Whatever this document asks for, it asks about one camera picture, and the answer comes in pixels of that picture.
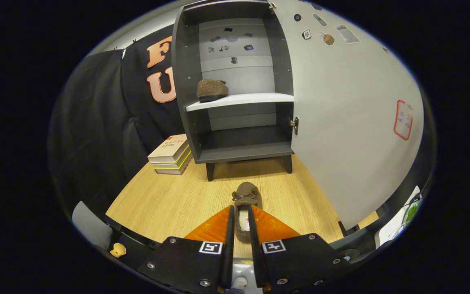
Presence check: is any yellow edged book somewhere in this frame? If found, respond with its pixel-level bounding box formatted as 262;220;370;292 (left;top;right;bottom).
151;149;192;170

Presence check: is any beige cover book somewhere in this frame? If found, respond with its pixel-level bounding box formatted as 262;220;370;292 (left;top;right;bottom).
148;134;189;163

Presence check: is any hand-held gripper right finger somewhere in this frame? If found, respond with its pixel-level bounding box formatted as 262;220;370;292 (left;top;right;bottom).
248;205;350;294

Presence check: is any brown fuzzy shoe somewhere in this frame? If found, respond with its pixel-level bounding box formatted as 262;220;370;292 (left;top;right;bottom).
197;79;229;103
232;182;263;243

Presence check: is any white paper sheet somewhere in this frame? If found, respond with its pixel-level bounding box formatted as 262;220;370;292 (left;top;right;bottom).
376;186;423;245

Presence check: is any green object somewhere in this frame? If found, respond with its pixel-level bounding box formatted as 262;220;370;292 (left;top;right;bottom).
406;199;422;223

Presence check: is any beige shoe cabinet door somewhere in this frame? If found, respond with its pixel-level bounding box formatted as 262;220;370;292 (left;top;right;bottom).
268;0;425;231

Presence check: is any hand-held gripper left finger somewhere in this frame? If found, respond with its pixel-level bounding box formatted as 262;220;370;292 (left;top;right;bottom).
137;205;235;294

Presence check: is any black backdrop cloth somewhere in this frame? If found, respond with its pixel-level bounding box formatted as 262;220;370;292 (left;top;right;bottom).
49;35;197;213

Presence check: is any dark grey shoe cabinet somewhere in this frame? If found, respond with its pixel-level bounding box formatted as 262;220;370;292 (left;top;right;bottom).
172;0;301;181

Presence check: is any grey book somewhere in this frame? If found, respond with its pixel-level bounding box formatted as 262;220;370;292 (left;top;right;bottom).
155;161;190;176

